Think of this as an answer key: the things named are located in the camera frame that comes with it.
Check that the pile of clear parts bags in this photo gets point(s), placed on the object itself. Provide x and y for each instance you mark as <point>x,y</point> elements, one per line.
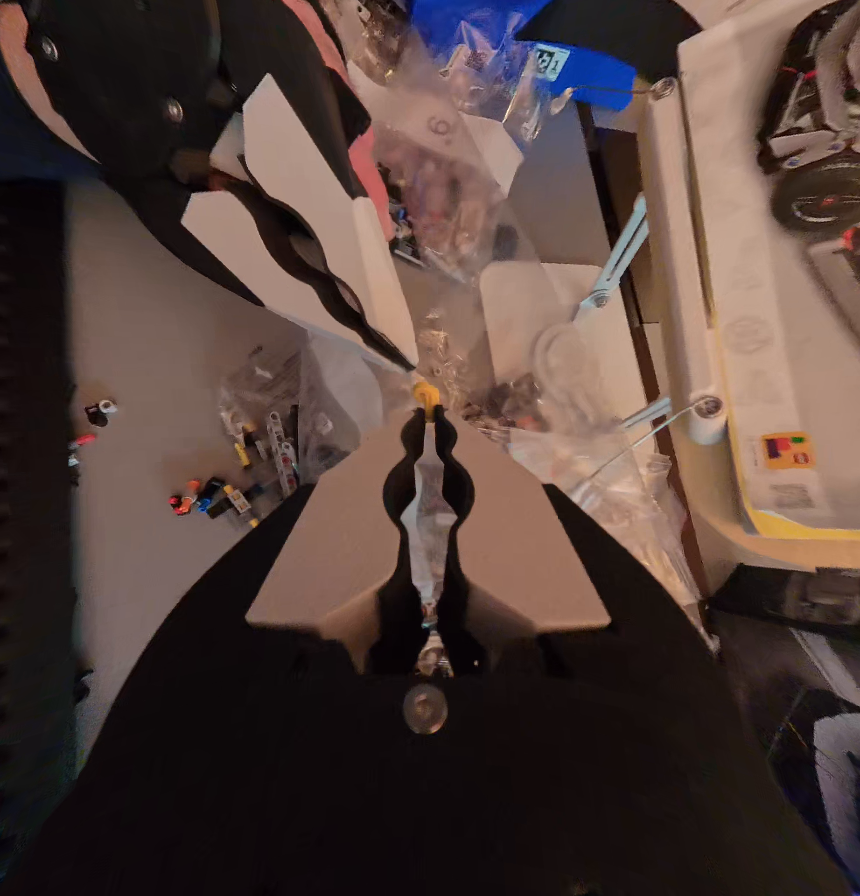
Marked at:
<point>472,175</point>

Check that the blue plastic bin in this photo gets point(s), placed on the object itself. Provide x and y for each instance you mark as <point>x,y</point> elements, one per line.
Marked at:
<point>598,66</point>

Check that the small black rubber tire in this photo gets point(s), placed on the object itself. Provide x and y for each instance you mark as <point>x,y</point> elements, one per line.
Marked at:
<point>505,241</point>

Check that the black curved lego piece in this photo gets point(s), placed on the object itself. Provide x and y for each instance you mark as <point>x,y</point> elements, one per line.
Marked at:
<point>96,416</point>

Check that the red and grey pin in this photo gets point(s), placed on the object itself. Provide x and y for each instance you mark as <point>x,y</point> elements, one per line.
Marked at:
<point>83,442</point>

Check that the person's left hand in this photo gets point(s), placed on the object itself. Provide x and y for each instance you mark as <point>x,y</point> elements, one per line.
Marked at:
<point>38,91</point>

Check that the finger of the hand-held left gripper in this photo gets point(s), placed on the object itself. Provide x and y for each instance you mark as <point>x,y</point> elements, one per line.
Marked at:
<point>234,252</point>
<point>304,168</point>

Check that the clear bag of mixed pieces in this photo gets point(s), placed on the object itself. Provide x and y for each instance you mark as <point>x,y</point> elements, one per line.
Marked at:
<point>276,406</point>

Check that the yellow lego piece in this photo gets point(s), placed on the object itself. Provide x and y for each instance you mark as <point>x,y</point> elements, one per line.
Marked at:
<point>424,392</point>

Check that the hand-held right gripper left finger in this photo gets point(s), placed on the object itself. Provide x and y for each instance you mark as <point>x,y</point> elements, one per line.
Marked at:
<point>318,560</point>

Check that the dark lego set box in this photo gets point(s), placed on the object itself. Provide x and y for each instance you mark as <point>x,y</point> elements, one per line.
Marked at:
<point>822,609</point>

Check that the white lego instruction booklet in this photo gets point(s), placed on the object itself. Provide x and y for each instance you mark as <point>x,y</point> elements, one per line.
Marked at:
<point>752,280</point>

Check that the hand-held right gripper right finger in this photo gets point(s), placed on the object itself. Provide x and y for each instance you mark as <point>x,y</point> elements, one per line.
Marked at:
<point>535,560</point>

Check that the black studded mat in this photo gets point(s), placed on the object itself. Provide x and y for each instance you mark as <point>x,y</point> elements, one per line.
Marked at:
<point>24,490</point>

